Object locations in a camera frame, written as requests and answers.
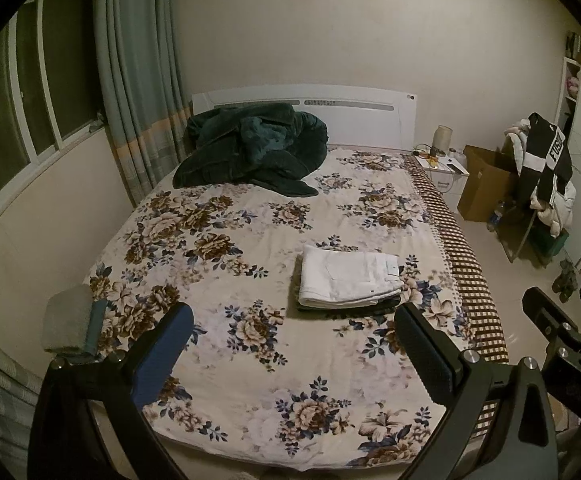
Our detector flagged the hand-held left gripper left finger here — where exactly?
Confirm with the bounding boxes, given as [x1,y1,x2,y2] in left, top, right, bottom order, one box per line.
[28,302,195,480]

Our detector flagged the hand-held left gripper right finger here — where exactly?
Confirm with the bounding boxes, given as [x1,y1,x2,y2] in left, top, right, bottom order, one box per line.
[394,302,560,480]

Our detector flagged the white pants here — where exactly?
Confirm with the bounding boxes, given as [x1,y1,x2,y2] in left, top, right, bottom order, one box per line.
[297,244,405,310]

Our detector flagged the green plush slippers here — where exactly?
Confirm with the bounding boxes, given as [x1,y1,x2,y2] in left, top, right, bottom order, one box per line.
[552,258,579,304]

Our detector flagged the teal storage box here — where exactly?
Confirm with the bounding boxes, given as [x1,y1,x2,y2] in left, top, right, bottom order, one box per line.
[539,230,570,267]

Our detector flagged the folded blue jeans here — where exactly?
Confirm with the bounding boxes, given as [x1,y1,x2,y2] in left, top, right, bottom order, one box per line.
[294,294,404,317]

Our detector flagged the white padded garment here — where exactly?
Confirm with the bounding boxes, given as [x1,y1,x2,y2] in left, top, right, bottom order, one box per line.
[529,182,577,239]

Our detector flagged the brown checked blanket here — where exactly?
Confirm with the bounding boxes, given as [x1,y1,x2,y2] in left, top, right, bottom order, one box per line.
[402,153,510,437]

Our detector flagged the clear water bottle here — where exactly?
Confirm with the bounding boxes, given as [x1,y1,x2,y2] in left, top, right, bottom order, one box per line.
[487,202,506,232]

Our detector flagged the floral bed sheet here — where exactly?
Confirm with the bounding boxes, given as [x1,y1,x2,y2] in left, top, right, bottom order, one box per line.
[87,147,509,474]

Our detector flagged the tall cardboard box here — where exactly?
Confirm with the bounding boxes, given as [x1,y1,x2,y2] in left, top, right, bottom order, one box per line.
[457,144,517,224]

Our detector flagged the black and white jacket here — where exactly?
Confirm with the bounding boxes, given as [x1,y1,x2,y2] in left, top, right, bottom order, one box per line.
[517,112,574,209]

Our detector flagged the white nightstand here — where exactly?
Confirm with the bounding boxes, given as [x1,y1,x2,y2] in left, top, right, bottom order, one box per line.
[414,152,471,209]

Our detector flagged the pale plaid cloth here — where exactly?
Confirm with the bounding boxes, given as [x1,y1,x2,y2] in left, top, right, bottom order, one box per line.
[0,319,42,463]

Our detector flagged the pale green towel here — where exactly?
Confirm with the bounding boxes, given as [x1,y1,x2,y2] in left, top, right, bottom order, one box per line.
[503,118,532,172]

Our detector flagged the beige cup on nightstand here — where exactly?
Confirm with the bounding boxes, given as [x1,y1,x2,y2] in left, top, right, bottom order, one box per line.
[432,125,454,157]

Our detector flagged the dark green quilt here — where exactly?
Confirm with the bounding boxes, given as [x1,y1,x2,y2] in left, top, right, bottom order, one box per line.
[172,103,330,199]

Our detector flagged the white bed headboard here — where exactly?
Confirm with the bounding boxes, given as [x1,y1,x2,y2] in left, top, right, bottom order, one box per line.
[191,84,418,151]

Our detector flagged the grey-green curtain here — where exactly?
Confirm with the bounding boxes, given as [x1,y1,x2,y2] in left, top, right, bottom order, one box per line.
[92,0,194,207]

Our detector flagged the white framed window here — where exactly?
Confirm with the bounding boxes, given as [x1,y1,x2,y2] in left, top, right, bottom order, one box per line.
[0,0,107,227]

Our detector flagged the metal frame chair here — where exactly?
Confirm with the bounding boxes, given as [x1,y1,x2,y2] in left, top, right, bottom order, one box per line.
[499,130,571,267]

